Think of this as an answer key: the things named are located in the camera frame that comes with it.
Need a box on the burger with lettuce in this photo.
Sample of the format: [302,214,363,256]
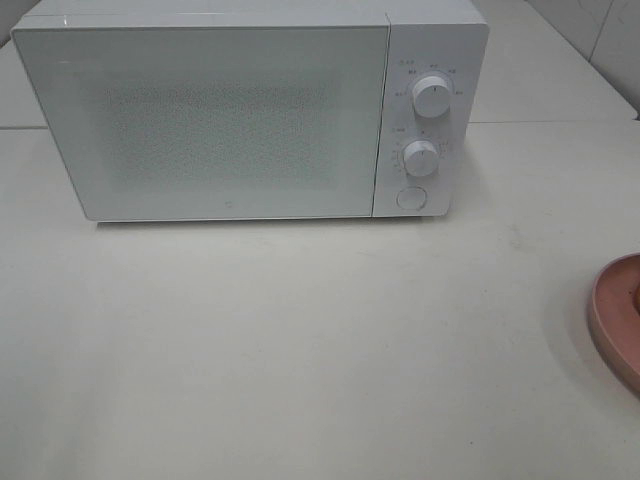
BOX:
[634,286,640,315]

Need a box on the white dial knob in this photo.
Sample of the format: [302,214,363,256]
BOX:
[410,71,453,119]
[402,140,440,178]

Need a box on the lower white dial knob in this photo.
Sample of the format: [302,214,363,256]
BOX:
[402,140,440,178]

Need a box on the white microwave oven body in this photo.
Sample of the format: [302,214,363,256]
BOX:
[11,1,489,220]

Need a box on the round white door button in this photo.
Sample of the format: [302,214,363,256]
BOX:
[396,186,428,211]

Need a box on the pink round plate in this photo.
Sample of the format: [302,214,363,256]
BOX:
[588,253,639,394]

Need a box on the upper white dial knob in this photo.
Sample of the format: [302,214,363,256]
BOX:
[410,71,453,119]

